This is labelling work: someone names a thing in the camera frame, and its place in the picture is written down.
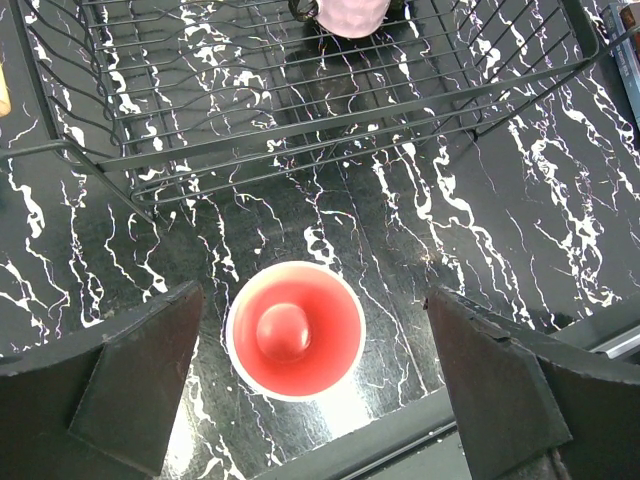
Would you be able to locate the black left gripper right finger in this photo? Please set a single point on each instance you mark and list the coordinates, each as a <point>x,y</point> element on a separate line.
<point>530,405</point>

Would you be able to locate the left wooden rack handle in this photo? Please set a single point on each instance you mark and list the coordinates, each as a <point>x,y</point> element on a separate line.
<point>5,102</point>

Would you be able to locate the mauve ceramic mug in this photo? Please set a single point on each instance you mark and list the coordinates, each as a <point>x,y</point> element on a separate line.
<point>352,19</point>

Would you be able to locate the black wire dish rack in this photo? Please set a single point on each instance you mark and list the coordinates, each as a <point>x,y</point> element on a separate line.
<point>164,101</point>

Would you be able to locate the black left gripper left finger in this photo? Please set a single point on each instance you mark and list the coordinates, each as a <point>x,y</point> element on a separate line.
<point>100,403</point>

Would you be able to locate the pink plastic cup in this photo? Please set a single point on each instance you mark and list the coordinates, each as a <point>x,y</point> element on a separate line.
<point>295,331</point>

